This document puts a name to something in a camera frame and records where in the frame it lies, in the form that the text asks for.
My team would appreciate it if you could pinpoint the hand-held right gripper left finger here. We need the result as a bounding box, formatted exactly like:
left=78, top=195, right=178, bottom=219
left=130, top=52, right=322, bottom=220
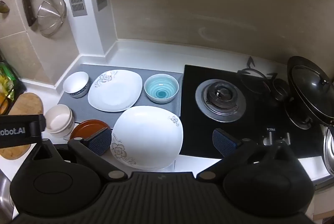
left=31, top=128, right=128, bottom=180

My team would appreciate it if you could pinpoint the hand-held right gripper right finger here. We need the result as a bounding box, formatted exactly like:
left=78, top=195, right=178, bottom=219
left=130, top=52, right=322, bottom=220
left=196, top=128, right=298, bottom=180

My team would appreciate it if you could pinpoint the orange-brown round plate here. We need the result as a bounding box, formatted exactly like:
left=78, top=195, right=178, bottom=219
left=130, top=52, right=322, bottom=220
left=69, top=120, right=111, bottom=140

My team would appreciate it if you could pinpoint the cream bowl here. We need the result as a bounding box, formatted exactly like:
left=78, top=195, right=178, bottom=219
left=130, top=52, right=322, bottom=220
left=44, top=104, right=73, bottom=133
left=51, top=117, right=76, bottom=139

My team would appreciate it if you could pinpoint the large white floral square plate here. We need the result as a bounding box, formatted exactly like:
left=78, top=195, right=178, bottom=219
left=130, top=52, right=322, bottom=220
left=110, top=106, right=183, bottom=170

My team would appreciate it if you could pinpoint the small white floral square plate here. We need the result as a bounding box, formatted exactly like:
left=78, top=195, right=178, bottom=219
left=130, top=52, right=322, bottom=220
left=87, top=70, right=143, bottom=112

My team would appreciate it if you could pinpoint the stack of white plates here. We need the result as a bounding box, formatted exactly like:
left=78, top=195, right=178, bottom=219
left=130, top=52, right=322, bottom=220
left=63, top=71, right=90, bottom=99

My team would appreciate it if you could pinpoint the teal striped bowl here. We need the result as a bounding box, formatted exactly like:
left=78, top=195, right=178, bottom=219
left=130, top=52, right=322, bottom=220
left=144, top=73, right=180, bottom=104

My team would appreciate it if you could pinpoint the wooden cutting board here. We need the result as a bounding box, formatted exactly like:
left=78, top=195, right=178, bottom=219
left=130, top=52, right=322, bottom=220
left=0, top=92, right=44, bottom=161

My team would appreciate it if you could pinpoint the round gas burner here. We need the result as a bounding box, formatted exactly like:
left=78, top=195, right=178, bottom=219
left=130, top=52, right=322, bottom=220
left=195, top=78, right=247, bottom=123

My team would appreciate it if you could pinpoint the black rack with green packets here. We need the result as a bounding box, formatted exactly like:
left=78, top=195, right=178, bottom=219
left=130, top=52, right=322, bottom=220
left=0, top=54, right=27, bottom=115

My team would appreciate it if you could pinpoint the grey dish mat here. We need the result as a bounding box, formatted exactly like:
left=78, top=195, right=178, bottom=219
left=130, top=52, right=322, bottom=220
left=57, top=64, right=184, bottom=131

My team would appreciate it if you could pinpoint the black pot support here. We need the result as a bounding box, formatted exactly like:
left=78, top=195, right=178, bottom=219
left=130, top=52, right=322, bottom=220
left=237, top=56, right=278, bottom=96

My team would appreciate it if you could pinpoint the small gas burner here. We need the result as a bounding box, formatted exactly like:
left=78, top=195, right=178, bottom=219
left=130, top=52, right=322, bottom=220
left=271, top=78, right=291, bottom=100

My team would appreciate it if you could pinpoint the black wok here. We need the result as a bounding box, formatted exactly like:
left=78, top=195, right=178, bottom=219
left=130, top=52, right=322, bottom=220
left=284, top=56, right=334, bottom=126

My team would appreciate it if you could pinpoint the glass wok lid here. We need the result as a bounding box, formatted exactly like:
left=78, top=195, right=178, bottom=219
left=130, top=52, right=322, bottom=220
left=290, top=64, right=331, bottom=102

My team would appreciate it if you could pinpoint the steel pot lid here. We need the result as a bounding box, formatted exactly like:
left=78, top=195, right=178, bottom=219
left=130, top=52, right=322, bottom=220
left=323, top=126, right=334, bottom=175

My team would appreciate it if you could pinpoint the steel mesh strainer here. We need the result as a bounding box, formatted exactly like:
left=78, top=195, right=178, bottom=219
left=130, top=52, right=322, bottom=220
left=37, top=0, right=67, bottom=37

